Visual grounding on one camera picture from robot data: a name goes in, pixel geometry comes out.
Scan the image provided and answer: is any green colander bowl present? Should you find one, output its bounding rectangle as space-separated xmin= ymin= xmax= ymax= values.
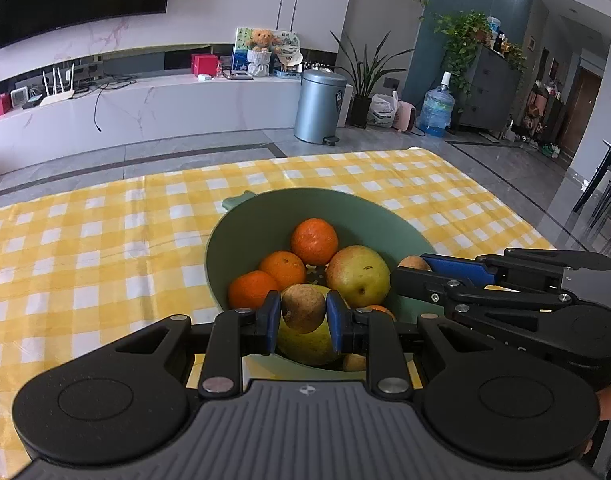
xmin=206 ymin=187 xmax=439 ymax=373

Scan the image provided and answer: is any yellow checked tablecloth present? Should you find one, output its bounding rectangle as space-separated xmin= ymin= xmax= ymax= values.
xmin=0 ymin=147 xmax=559 ymax=480

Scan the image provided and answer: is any round decorated fan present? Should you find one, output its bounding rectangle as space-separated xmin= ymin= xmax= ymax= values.
xmin=274 ymin=32 xmax=304 ymax=69

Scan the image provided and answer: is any white plastic bag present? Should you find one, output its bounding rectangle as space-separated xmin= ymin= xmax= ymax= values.
xmin=367 ymin=92 xmax=399 ymax=129

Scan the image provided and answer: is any blue-green picture board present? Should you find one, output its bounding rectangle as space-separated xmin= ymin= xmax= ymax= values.
xmin=232 ymin=26 xmax=267 ymax=72

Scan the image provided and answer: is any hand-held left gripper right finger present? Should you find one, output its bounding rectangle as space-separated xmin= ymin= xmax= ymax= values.
xmin=326 ymin=292 xmax=479 ymax=397

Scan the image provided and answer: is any grey pedal trash can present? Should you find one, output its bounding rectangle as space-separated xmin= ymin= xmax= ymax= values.
xmin=292 ymin=68 xmax=347 ymax=146

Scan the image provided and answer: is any green ivy plant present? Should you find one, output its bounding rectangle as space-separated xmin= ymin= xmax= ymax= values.
xmin=434 ymin=9 xmax=492 ymax=97

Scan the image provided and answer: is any teddy bear in wrap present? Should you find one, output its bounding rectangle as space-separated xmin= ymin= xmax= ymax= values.
xmin=246 ymin=28 xmax=282 ymax=78

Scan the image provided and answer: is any pink small appliance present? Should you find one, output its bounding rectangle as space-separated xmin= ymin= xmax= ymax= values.
xmin=392 ymin=100 xmax=417 ymax=134

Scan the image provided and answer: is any grey drawer cabinet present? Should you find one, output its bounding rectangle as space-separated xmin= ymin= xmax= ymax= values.
xmin=457 ymin=42 xmax=524 ymax=134

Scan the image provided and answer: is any black hanging cable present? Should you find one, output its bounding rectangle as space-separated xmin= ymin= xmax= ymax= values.
xmin=94 ymin=76 xmax=137 ymax=134

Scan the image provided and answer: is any long-leaf potted plant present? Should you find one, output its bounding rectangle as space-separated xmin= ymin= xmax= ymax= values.
xmin=329 ymin=30 xmax=416 ymax=129

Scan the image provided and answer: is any white router with antennas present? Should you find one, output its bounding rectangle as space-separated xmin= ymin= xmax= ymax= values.
xmin=39 ymin=62 xmax=77 ymax=108

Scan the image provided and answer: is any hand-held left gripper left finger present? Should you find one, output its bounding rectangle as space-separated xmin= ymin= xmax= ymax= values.
xmin=113 ymin=290 xmax=282 ymax=397

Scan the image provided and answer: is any black dining chair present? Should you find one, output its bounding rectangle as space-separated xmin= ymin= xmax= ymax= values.
xmin=572 ymin=138 xmax=611 ymax=257

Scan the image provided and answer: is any blue water jug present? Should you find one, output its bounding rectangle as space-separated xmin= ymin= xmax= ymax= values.
xmin=416 ymin=71 xmax=457 ymax=139

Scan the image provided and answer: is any red-yellow apple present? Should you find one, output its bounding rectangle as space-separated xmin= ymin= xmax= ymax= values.
xmin=325 ymin=244 xmax=391 ymax=310

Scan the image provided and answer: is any red box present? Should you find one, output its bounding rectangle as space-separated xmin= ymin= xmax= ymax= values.
xmin=191 ymin=52 xmax=221 ymax=77

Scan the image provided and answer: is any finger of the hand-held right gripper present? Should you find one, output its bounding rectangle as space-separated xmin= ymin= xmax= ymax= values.
xmin=424 ymin=248 xmax=611 ymax=292
xmin=389 ymin=267 xmax=574 ymax=314

